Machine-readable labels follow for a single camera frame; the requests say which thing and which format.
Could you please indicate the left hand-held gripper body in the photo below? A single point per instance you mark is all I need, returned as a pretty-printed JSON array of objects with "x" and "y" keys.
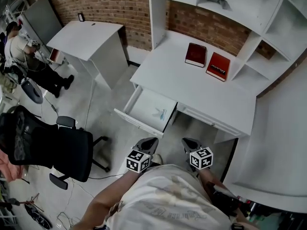
[{"x": 138, "y": 160}]

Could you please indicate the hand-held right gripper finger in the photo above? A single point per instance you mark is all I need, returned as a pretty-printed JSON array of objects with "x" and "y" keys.
[
  {"x": 187, "y": 145},
  {"x": 196, "y": 145}
]

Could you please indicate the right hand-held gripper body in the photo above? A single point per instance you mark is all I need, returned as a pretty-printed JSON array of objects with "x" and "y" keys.
[{"x": 201, "y": 158}]

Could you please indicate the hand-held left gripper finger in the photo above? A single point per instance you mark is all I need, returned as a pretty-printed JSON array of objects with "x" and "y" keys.
[
  {"x": 141, "y": 144},
  {"x": 153, "y": 144}
]

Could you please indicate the person's left forearm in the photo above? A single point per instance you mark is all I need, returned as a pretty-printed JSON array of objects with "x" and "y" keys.
[{"x": 108, "y": 195}]

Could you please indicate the person's beige shoe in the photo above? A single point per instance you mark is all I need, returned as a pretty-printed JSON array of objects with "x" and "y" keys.
[{"x": 157, "y": 159}]

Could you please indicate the person's white shirt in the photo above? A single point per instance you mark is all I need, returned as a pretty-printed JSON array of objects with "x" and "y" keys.
[{"x": 168, "y": 200}]

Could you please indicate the white desk with hutch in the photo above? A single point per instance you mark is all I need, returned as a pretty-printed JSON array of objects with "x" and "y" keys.
[{"x": 192, "y": 87}]

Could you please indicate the black office chair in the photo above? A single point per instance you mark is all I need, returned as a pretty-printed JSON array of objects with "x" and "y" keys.
[{"x": 67, "y": 147}]

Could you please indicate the bright red book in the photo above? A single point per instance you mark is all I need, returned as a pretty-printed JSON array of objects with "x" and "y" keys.
[{"x": 218, "y": 66}]

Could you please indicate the dark red book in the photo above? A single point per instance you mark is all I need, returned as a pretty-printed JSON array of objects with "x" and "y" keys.
[{"x": 195, "y": 55}]

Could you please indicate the black round floor object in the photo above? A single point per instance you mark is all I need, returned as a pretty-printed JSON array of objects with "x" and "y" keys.
[{"x": 38, "y": 217}]

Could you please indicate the small white desk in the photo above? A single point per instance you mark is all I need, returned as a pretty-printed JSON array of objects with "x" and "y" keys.
[{"x": 84, "y": 39}]

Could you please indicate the grey chair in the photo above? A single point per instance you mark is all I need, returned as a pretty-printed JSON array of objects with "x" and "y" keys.
[{"x": 32, "y": 91}]

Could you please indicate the pink cloth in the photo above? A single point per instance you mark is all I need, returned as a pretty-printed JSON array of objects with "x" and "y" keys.
[{"x": 9, "y": 166}]

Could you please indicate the grey metal cabinet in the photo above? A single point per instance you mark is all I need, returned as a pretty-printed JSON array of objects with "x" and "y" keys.
[{"x": 40, "y": 20}]

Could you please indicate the small black frame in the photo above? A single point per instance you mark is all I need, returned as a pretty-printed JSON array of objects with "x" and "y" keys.
[{"x": 81, "y": 17}]

